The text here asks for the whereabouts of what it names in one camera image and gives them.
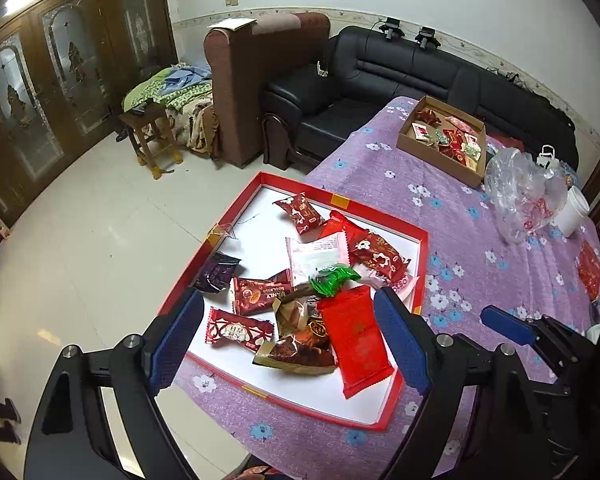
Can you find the red gold snack packet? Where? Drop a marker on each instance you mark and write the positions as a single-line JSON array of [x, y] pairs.
[[301, 212]]

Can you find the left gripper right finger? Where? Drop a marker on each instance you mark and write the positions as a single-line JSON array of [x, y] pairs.
[[505, 435]]

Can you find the red white tray box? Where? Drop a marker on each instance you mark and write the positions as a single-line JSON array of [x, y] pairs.
[[284, 354]]

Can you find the dark purple snack packet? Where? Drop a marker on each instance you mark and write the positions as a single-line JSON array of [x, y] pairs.
[[216, 274]]

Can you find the red candy by flask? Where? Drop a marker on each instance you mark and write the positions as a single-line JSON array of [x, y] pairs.
[[589, 271]]

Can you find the small wooden stool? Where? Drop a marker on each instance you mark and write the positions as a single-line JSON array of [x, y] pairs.
[[151, 136]]

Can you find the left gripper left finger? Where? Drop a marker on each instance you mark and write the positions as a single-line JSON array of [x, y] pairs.
[[70, 436]]

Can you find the brown armchair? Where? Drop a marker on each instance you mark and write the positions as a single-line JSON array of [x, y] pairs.
[[244, 59]]

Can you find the brown cookie snack packet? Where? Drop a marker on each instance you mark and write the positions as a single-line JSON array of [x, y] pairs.
[[252, 296]]

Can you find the wooden glass-door cabinet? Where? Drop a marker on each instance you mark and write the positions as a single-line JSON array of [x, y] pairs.
[[65, 68]]

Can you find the white pink snack packet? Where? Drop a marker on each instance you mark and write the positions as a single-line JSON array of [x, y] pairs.
[[306, 259]]

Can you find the green snack packet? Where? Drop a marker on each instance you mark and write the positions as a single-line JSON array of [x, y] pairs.
[[327, 282]]

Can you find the brown cardboard snack box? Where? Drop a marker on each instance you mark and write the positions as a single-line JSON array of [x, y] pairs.
[[446, 138]]

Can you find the white plastic cup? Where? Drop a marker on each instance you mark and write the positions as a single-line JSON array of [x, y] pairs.
[[573, 213]]

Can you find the red white-flower snack packet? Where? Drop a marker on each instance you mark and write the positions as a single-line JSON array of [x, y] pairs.
[[374, 252]]

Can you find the long red cake packet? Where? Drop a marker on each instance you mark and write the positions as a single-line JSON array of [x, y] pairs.
[[356, 338]]

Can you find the clear plastic bag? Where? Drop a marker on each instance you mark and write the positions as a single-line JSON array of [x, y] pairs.
[[524, 195]]

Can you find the black leather sofa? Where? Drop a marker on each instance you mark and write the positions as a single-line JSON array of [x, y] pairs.
[[309, 112]]

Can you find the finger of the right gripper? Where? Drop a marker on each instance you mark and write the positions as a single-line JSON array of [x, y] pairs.
[[507, 325]]

